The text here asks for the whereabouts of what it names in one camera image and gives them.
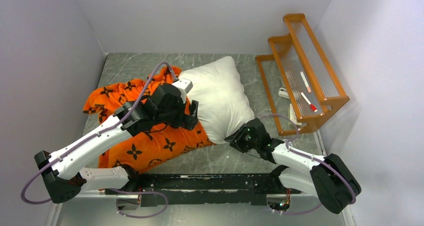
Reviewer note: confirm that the white pillow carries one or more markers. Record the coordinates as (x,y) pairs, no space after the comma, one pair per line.
(223,106)

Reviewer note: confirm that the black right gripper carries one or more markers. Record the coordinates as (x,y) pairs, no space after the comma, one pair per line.
(236,139)

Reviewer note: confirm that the red capped white marker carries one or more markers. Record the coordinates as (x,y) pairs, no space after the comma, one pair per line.
(311,105)

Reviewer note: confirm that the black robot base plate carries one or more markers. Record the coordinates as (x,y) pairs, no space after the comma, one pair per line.
(251,188)

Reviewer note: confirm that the small white box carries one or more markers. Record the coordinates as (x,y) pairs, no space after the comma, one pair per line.
(282,92)

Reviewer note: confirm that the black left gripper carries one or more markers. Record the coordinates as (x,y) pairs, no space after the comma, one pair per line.
(187,122)

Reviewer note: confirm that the orange wooden shelf rack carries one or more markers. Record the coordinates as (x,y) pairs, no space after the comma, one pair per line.
(313,87)

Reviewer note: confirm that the white pink test strip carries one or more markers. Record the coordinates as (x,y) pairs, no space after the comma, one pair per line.
(305,81)

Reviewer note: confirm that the orange patterned pillowcase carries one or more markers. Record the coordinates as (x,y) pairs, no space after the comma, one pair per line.
(145,150)

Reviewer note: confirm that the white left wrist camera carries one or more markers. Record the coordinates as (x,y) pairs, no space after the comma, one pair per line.
(184,86)

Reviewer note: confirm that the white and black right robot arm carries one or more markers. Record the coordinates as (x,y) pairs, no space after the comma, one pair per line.
(325,177)

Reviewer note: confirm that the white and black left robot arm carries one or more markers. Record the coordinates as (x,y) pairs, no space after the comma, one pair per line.
(64,171)

